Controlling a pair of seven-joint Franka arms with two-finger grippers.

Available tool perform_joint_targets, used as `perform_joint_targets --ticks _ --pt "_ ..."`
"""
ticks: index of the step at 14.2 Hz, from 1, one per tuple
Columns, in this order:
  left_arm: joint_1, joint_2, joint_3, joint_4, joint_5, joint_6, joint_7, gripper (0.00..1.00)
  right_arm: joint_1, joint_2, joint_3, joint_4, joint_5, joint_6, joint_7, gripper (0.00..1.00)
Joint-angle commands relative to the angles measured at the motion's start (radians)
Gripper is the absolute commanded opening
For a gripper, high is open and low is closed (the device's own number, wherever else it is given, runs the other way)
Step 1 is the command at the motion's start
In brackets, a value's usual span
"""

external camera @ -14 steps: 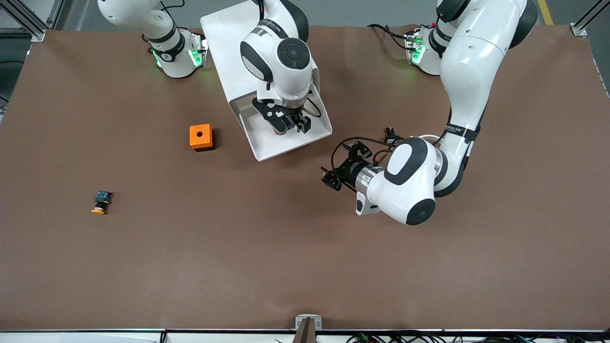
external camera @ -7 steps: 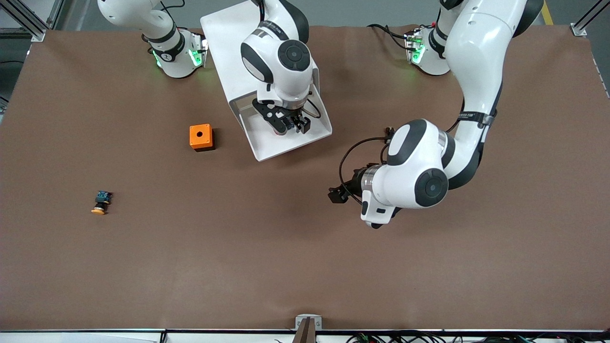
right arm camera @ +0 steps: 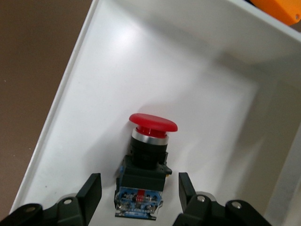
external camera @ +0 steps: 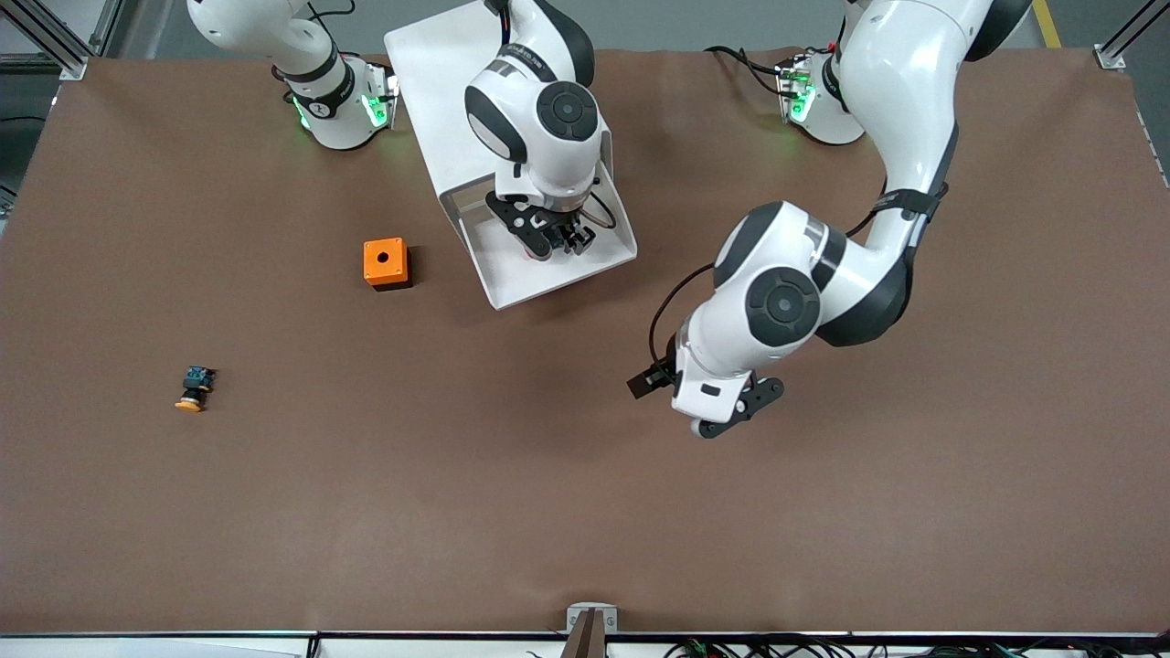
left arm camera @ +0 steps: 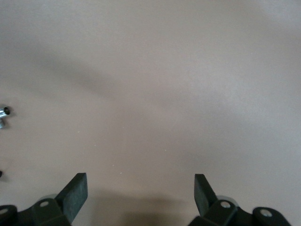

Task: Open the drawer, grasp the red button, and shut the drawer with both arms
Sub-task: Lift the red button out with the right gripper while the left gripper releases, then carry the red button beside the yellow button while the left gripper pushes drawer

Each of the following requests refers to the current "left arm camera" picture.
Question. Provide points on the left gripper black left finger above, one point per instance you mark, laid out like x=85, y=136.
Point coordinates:
x=73, y=195

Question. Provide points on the chrome metal tee fitting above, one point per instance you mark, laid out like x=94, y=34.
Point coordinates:
x=3, y=113

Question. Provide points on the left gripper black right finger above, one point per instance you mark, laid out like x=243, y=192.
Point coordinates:
x=202, y=195

